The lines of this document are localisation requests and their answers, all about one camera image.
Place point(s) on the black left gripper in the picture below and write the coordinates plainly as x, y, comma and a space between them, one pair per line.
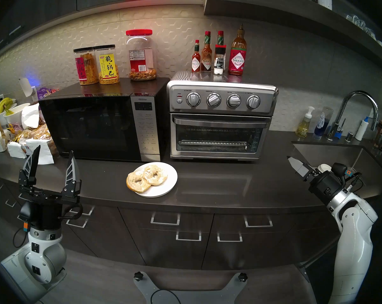
45, 211

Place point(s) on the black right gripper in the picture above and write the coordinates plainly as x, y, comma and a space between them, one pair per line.
325, 187

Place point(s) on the sliced bagel half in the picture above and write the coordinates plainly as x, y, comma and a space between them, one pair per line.
135, 181
154, 175

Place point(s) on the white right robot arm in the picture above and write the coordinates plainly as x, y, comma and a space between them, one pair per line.
355, 243

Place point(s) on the black microwave oven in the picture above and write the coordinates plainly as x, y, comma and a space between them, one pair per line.
92, 126

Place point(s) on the metal oven rack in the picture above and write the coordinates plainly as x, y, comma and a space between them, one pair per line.
210, 143

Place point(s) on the stainless steel toaster oven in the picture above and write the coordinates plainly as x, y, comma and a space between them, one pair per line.
222, 100

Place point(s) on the paper coffee cup white lid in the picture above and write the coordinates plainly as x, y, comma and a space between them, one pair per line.
324, 167

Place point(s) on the stainless steel sink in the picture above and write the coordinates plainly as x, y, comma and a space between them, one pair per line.
330, 151

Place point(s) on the yellow soap pump dispenser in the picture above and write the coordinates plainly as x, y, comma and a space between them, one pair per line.
303, 129

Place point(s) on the blue dish soap bottle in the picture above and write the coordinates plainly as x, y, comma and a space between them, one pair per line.
321, 126

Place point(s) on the bagged bread loaf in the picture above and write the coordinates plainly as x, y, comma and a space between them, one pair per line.
38, 134

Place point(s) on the small metal sink button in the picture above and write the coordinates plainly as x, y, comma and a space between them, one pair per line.
349, 137

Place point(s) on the crumpled white paper bag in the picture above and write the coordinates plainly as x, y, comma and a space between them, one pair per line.
31, 116

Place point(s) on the white bottle blue cap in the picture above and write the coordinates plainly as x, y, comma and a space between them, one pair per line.
361, 130

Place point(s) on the white bowl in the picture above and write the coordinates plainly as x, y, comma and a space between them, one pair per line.
16, 115

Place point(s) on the chrome gooseneck faucet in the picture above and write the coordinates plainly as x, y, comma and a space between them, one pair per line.
343, 107

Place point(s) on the purple snack bag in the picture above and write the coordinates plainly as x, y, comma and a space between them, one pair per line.
44, 92

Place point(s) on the yellow banana bunch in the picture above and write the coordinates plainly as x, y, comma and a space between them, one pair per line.
4, 104

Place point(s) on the white round plate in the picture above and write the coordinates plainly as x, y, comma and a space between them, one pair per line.
165, 186

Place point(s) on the snack jar red label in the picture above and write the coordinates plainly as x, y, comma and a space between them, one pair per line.
83, 69

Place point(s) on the black base knob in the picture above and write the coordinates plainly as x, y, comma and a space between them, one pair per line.
138, 275
242, 277

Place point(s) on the large Tabasco sauce bottle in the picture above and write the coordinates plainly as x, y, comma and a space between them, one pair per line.
237, 59

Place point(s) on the snack jar yellow label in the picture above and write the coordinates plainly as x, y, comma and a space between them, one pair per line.
108, 66

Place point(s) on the black capped salt shaker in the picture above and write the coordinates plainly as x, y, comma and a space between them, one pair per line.
219, 62

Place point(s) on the medium orange Tabasco bottle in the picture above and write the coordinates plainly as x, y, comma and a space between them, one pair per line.
206, 61

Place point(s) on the small red Tabasco bottle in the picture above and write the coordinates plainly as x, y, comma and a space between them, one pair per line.
196, 64

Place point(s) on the green label Tabasco bottle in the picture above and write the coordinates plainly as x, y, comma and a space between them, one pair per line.
220, 37

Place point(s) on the large jar red lid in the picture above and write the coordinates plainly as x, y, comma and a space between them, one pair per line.
140, 59

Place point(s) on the clear drinking glasses row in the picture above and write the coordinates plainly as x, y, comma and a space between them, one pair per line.
360, 24

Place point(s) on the dark wood upper cabinet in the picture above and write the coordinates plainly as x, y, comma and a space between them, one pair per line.
45, 2

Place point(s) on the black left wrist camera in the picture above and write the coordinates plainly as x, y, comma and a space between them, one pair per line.
24, 214

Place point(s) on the white paper wall note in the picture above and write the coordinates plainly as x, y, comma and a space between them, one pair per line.
26, 86

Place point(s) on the dark wood wall shelf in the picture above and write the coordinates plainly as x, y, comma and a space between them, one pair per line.
273, 9

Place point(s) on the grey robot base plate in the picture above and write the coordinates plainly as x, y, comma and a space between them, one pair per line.
194, 295

